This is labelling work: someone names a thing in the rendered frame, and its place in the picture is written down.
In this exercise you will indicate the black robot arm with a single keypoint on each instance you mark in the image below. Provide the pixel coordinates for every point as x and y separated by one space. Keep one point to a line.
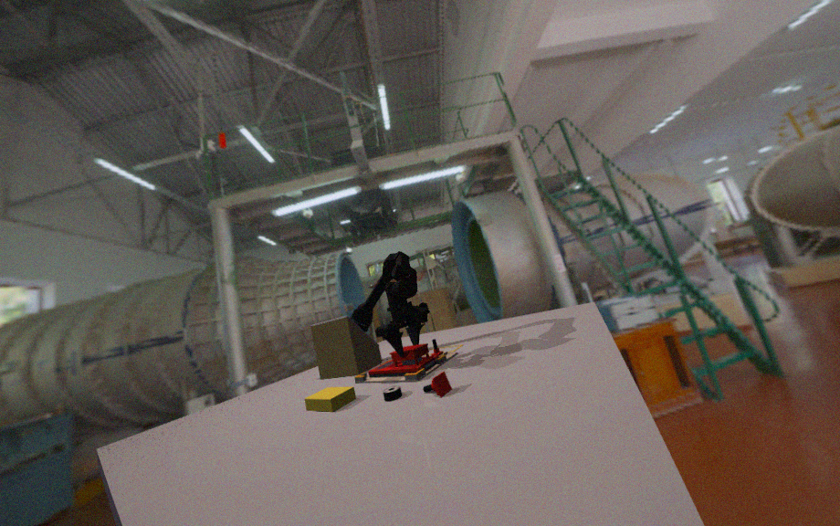
396 266

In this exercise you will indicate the black toy tyre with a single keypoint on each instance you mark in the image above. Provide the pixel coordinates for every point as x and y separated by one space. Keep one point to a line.
392 393

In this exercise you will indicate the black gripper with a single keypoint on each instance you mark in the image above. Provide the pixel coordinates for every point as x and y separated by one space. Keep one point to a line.
391 333

